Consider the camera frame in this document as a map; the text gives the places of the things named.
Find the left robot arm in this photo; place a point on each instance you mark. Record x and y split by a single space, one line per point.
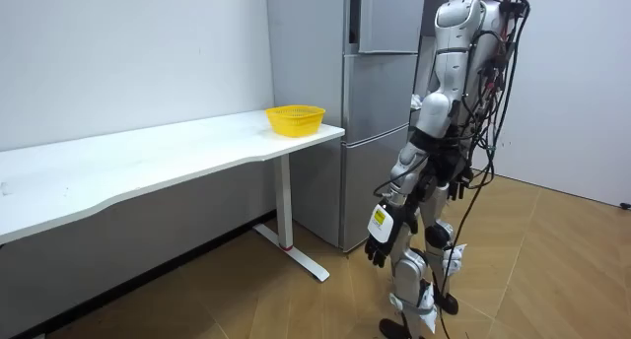
451 58

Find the robot body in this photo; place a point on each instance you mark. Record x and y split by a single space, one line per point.
485 38

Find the yellow plastic basket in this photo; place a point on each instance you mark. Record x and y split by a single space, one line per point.
295 119

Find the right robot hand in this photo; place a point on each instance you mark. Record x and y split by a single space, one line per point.
458 185

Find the robot legs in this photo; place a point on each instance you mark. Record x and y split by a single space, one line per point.
409 275

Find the small black floor object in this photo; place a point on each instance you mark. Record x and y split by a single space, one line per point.
625 206

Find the grey fridge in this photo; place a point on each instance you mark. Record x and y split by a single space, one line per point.
315 107

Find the grey fridge door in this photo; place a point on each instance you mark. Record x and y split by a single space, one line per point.
392 19

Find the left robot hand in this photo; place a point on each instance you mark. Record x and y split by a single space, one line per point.
380 223

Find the white desk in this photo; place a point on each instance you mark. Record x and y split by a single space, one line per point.
148 152

